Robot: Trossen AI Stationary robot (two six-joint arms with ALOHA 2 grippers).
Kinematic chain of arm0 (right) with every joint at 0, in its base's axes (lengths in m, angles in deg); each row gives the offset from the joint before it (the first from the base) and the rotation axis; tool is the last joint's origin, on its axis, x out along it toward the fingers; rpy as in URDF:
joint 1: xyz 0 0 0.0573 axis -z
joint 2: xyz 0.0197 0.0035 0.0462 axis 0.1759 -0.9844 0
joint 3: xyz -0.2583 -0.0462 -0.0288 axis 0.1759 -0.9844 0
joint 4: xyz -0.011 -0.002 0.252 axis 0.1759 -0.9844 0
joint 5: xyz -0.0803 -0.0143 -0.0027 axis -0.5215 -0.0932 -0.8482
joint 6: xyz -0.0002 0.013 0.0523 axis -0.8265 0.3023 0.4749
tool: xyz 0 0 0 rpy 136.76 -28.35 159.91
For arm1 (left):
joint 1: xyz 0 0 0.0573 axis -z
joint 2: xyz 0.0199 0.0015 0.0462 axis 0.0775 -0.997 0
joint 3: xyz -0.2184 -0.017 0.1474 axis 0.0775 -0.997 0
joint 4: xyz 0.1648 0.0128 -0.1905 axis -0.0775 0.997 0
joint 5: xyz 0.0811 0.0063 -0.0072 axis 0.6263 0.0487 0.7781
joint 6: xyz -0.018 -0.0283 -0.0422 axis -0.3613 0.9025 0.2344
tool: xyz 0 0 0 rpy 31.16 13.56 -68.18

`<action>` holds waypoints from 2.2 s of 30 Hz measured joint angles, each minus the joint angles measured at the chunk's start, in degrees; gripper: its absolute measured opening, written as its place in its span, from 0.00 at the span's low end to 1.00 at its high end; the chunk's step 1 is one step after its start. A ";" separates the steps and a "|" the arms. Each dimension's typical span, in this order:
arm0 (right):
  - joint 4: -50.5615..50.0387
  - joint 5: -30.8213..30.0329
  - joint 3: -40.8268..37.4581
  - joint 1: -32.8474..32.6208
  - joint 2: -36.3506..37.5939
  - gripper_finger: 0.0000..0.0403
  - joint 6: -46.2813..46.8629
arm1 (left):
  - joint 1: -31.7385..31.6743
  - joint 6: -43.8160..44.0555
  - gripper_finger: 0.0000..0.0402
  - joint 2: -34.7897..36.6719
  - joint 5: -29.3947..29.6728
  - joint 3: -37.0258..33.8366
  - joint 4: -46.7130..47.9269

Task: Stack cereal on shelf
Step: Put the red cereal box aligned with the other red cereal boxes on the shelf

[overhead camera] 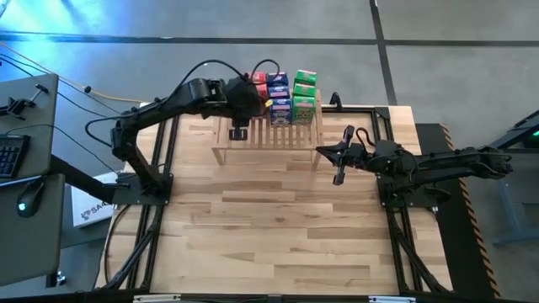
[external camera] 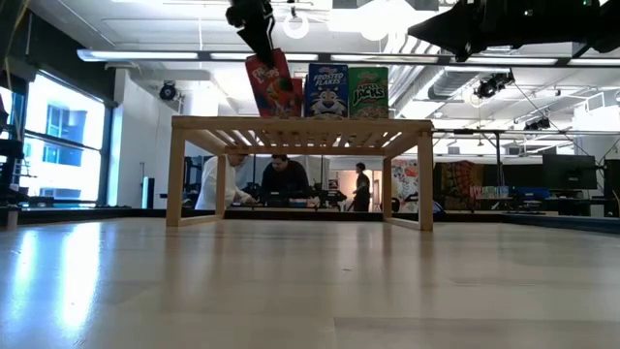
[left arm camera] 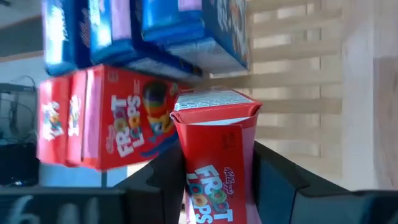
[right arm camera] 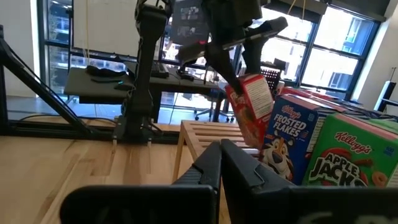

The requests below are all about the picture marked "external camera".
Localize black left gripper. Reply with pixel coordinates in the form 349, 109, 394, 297
224, 0, 278, 68

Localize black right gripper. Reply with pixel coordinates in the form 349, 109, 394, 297
407, 0, 603, 63

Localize red Froot Loops cereal box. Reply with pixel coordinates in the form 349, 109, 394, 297
243, 48, 297, 119

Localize blue Frosted Flakes cereal box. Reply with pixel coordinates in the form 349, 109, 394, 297
303, 62, 351, 120

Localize green Apple Jacks cereal box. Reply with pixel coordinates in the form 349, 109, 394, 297
347, 65, 390, 120

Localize slatted light wooden shelf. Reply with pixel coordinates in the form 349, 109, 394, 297
165, 114, 436, 233

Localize black ceiling track lights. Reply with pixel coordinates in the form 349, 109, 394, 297
473, 69, 516, 101

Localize black round ceiling spotlight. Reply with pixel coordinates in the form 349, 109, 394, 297
158, 80, 178, 103

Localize long ceiling light bar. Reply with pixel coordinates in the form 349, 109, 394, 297
76, 48, 620, 68

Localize black overhead pipe rig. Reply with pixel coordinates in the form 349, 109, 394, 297
431, 126, 620, 201

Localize person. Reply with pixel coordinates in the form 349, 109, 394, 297
350, 161, 372, 213
260, 153, 312, 207
194, 153, 258, 211

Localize dark patterned fabric panel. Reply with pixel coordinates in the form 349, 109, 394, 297
437, 160, 486, 211

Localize cluttered work table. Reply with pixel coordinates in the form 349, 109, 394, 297
227, 188, 351, 211

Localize colourful printed banner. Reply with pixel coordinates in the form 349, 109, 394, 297
390, 158, 420, 215

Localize black computer monitor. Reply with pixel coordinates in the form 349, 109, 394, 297
541, 153, 599, 192

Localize background office desk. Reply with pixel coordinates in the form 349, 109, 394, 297
473, 185, 620, 217

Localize large bright window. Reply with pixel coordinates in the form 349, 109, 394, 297
0, 71, 108, 205

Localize white ring ceiling lamp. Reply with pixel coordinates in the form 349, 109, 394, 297
281, 11, 312, 42

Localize grey ventilation duct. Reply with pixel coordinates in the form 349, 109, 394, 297
427, 67, 481, 102

